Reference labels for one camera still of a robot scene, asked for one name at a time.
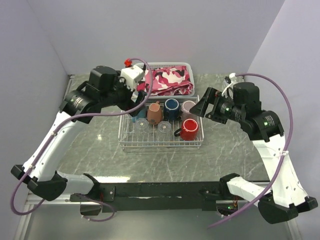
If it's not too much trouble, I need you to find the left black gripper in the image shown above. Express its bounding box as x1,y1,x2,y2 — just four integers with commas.
100,70,146,116

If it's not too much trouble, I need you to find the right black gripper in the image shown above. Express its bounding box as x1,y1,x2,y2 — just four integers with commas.
188,86,244,124

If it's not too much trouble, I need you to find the mauve purple mug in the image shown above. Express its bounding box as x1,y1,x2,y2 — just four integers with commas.
180,100,197,121

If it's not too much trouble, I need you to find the light blue mug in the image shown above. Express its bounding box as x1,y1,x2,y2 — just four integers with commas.
132,106,147,123

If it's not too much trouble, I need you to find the salmon pink mug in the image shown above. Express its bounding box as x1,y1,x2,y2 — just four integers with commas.
147,101,163,125

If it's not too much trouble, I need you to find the red mug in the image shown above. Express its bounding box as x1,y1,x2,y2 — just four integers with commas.
174,118,199,141

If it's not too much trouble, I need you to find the dark blue mug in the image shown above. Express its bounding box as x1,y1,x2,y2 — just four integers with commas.
163,98,181,121

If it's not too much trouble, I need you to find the clear glass cup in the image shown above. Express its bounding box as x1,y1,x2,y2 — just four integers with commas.
134,118,149,133
157,121,173,141

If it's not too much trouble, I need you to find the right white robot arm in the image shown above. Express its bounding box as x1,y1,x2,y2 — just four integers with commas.
190,82,318,224

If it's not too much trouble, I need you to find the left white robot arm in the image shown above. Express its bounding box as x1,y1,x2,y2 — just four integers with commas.
11,65,146,201

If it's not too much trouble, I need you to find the pink camouflage cloth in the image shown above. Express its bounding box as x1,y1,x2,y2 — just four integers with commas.
136,65,195,97

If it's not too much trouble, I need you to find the white plastic basket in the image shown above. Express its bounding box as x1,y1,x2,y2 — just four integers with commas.
134,62,196,98

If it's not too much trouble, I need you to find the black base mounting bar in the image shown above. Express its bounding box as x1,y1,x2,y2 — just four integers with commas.
69,181,251,213

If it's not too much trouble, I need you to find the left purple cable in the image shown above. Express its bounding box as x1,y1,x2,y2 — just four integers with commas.
9,57,152,222

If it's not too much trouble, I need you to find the purple cable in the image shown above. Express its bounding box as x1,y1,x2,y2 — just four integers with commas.
207,72,294,230
9,57,152,222

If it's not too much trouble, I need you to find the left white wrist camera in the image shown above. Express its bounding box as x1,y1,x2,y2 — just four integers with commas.
119,65,145,92

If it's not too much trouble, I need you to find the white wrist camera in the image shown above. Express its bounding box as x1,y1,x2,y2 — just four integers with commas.
119,65,145,92
222,73,237,98

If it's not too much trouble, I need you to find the white wire dish rack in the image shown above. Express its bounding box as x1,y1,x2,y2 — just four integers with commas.
118,114,205,149

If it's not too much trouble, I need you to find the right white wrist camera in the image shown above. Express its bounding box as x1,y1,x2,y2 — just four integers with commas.
222,73,237,98

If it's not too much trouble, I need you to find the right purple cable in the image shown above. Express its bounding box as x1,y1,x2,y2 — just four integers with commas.
207,72,294,230

